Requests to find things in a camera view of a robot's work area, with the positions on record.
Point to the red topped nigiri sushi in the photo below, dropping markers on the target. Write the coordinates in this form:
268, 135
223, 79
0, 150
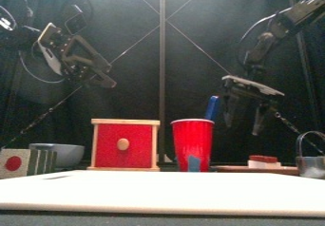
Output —
264, 161

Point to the wooden serving board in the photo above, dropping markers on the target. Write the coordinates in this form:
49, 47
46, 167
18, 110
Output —
237, 169

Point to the red plastic cup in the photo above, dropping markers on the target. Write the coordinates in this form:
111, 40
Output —
193, 142

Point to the red wooden drawer box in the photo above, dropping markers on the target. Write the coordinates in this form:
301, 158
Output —
122, 144

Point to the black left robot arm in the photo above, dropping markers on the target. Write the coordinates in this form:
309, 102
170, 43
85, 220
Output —
15, 35

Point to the green white striped sushi roll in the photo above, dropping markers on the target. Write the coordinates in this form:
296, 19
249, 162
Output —
42, 161

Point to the grey bowl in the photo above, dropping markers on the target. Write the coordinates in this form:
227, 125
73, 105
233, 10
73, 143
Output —
67, 154

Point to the vertical metal frame pole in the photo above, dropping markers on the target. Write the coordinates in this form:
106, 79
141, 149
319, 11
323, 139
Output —
162, 62

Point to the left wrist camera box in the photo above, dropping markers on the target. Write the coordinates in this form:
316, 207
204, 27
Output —
78, 14

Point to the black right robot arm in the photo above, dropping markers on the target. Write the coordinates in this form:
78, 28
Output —
292, 17

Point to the white block with red dot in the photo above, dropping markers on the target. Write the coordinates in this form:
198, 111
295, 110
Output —
15, 163

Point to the white cutting board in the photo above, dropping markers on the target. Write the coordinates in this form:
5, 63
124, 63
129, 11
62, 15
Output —
161, 192

